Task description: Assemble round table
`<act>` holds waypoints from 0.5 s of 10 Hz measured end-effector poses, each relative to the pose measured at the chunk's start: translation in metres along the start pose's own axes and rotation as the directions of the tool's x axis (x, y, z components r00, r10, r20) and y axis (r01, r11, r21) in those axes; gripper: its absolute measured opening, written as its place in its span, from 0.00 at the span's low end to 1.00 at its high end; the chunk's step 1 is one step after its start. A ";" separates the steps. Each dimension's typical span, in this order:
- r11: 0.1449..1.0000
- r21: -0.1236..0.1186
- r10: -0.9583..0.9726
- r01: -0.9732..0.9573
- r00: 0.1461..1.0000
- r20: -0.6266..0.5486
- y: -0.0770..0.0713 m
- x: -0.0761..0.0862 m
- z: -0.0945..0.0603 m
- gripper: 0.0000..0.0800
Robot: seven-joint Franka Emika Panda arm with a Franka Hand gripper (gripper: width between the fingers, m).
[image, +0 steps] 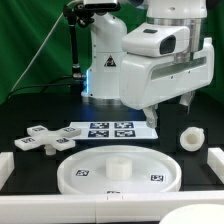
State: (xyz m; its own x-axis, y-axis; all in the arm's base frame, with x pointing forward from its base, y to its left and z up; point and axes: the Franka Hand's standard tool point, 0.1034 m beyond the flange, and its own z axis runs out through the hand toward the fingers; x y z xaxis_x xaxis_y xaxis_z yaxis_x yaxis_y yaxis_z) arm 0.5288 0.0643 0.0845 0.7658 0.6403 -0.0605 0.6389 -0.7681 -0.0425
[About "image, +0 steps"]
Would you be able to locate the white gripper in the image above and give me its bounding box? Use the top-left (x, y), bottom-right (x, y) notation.
top-left (119, 38), bottom-right (214, 129)

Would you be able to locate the white round table top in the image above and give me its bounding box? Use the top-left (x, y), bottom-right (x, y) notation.
top-left (57, 145), bottom-right (182, 194)

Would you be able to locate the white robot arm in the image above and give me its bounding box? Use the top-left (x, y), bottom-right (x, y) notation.
top-left (83, 0), bottom-right (214, 128)

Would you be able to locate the white right barrier block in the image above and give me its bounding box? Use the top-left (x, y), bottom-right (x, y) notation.
top-left (207, 148), bottom-right (224, 184)

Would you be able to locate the white barrier block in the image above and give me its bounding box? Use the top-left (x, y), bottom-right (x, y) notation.
top-left (0, 152), bottom-right (15, 190)
top-left (207, 148), bottom-right (224, 184)

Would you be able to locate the white marker sheet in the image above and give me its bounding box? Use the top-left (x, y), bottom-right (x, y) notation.
top-left (70, 121), bottom-right (158, 140)

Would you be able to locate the white disc bottom corner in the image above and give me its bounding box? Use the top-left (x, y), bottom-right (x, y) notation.
top-left (159, 204), bottom-right (224, 224)

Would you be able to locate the white cross-shaped table base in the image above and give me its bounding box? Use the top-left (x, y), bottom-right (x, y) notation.
top-left (14, 125), bottom-right (81, 155)

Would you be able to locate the white left barrier block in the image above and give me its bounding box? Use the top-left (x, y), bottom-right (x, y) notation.
top-left (0, 152), bottom-right (15, 190)

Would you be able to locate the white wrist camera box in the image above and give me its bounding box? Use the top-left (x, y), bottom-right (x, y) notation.
top-left (122, 23), bottom-right (190, 58)

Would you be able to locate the white front barrier rail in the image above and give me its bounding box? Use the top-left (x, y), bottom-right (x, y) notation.
top-left (0, 190), bottom-right (224, 224)

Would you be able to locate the black cable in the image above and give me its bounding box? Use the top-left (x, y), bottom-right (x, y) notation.
top-left (6, 75), bottom-right (84, 100)

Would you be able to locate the grey camera on mount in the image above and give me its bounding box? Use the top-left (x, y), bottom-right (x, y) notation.
top-left (83, 0), bottom-right (119, 11)

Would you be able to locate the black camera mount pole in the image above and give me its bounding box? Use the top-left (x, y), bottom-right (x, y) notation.
top-left (63, 3), bottom-right (94, 80)

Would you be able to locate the white cable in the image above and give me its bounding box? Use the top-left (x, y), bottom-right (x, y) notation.
top-left (11, 0), bottom-right (81, 92)

